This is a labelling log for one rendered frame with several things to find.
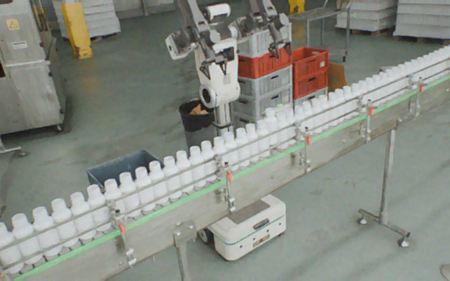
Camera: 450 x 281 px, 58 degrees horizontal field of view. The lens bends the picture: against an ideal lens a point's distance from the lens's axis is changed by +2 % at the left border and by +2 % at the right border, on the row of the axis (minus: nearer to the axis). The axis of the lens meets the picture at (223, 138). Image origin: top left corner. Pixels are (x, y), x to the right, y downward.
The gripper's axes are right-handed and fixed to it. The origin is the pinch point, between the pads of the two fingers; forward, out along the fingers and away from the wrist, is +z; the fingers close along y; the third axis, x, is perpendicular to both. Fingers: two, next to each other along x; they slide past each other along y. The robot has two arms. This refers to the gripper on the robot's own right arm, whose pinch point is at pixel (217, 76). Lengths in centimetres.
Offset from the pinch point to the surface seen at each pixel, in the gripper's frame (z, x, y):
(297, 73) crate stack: -1, 165, 203
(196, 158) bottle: 33, -32, -42
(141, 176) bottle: 32, -33, -65
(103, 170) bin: 26, 30, -63
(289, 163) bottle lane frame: 52, -25, 6
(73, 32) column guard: -255, 661, 117
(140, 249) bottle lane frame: 57, -24, -72
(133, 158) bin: 25, 30, -46
